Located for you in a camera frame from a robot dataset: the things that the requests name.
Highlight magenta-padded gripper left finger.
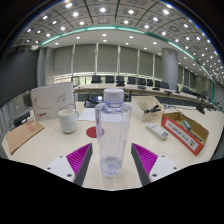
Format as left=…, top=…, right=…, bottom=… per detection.
left=45, top=142, right=94, bottom=187

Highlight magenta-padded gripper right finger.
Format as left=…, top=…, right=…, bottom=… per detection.
left=130, top=142, right=181, bottom=187

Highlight clear plastic water bottle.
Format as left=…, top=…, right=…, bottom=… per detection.
left=94, top=87, right=133, bottom=178

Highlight flat round red coaster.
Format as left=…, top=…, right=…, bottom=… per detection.
left=85, top=126, right=106, bottom=139

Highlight white remote control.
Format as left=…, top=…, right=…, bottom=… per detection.
left=145, top=121, right=170, bottom=141

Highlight white ceramic mug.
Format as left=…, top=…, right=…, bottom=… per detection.
left=57, top=107, right=80, bottom=135

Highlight red-sided open cardboard box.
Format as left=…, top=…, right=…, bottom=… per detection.
left=160, top=111, right=210, bottom=157

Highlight white paper sheet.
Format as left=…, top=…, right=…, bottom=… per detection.
left=78, top=107, right=98, bottom=123

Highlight open cream-white box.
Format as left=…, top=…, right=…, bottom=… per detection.
left=130, top=95, right=165, bottom=123

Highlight black desk device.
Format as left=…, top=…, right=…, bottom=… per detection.
left=83, top=92, right=104, bottom=108

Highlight brown cardboard envelope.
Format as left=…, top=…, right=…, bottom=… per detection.
left=5, top=120, right=46, bottom=155

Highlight white cardboard paper carton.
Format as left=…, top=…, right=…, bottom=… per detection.
left=30, top=81, right=76, bottom=122

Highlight black desk microphones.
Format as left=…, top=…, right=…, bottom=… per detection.
left=114, top=82, right=208, bottom=114

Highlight long curved conference desk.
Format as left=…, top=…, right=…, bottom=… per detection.
left=73, top=83, right=218, bottom=108

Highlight row of black office chairs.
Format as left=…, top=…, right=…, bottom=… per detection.
left=90, top=74, right=201, bottom=96

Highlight round ceiling lights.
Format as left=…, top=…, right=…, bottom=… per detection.
left=24, top=1, right=224, bottom=84

